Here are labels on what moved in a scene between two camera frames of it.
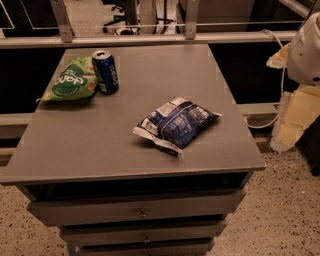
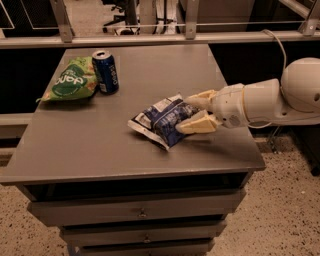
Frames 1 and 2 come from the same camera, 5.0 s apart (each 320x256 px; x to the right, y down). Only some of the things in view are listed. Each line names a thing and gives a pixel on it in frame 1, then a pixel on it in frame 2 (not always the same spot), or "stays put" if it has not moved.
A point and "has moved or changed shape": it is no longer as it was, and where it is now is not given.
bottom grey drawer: (96, 248) stays put
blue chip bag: (173, 124) has moved or changed shape
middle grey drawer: (136, 233) stays put
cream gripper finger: (280, 59) → (203, 99)
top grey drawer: (90, 212) stays put
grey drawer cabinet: (81, 167) stays put
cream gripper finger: (297, 109) → (200, 123)
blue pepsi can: (105, 71) stays put
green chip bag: (78, 80) stays put
